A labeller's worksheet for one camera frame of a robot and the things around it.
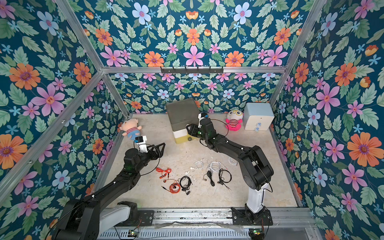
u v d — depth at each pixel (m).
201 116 0.83
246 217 0.64
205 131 0.71
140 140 0.74
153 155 0.75
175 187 0.84
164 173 0.88
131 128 1.02
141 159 0.69
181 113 1.18
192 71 0.93
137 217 0.73
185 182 0.86
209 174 0.88
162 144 0.81
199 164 0.93
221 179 0.86
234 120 1.08
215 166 0.91
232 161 0.93
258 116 0.99
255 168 0.49
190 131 0.81
